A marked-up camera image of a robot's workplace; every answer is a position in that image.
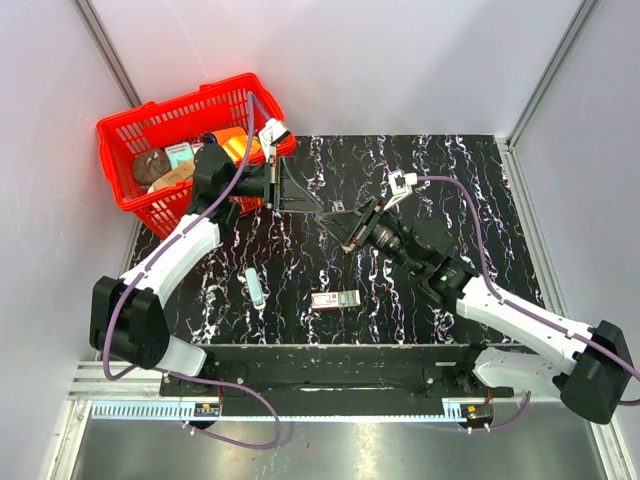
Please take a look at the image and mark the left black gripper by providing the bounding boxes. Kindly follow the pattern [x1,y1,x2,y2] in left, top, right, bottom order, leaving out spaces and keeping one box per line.
[224,155,324,213]

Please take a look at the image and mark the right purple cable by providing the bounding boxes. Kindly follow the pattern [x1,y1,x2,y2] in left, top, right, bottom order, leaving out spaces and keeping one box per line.
[417,174,640,432]

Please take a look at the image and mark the purple cable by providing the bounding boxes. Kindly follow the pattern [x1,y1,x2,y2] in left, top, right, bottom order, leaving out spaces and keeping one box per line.
[102,91,282,449]
[417,174,640,432]

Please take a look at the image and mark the light blue white stapler top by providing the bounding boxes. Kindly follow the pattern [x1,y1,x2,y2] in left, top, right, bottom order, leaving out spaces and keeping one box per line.
[245,268,266,310]

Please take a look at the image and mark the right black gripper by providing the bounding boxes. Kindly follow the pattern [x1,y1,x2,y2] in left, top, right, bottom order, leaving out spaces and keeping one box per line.
[315,196,424,276]

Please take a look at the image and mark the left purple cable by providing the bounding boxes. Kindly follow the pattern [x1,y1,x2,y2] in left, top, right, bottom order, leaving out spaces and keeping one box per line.
[102,91,282,449]

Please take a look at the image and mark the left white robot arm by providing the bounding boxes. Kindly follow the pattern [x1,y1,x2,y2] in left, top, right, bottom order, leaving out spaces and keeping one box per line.
[89,144,322,396]

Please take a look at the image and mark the yellow green striped sponge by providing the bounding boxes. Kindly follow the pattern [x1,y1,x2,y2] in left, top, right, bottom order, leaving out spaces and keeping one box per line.
[222,135,261,164]

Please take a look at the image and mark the teal small box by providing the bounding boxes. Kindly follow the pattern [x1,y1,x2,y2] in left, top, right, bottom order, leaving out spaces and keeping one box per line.
[164,142,194,169]

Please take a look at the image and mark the brown cardboard box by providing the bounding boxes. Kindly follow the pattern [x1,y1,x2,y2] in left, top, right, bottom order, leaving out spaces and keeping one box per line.
[148,160,195,193]

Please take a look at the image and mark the beige black stapler base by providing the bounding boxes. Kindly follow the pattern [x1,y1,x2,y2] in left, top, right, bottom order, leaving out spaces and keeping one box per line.
[329,199,357,252]

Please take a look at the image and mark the orange cylinder bottle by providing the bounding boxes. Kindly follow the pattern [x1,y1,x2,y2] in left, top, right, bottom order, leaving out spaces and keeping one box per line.
[202,127,248,147]

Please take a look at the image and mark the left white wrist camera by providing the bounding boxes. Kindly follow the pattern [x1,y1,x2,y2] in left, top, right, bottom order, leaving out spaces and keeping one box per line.
[258,118,291,158]

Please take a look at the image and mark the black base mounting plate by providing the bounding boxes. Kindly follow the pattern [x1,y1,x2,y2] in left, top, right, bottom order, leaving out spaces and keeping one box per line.
[159,344,515,401]

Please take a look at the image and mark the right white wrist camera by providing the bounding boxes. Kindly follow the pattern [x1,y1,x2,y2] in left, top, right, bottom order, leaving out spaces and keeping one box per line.
[384,170,425,211]

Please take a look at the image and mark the black marble pattern mat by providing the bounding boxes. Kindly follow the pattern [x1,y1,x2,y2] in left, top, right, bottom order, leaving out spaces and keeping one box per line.
[109,133,557,346]

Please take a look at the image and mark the red staple box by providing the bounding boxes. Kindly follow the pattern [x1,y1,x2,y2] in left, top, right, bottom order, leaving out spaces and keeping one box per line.
[311,290,361,310]

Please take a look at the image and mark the red plastic shopping basket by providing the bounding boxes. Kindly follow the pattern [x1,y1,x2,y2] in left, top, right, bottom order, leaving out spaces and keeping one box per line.
[96,73,286,239]

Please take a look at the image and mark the brown round sponge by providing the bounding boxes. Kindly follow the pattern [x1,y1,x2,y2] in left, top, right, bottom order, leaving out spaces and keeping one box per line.
[132,148,171,187]

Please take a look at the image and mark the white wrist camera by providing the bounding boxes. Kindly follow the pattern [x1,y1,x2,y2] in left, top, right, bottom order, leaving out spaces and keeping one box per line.
[384,170,425,211]
[258,118,291,158]

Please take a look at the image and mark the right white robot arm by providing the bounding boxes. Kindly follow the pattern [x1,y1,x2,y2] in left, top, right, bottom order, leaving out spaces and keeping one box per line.
[317,202,636,424]

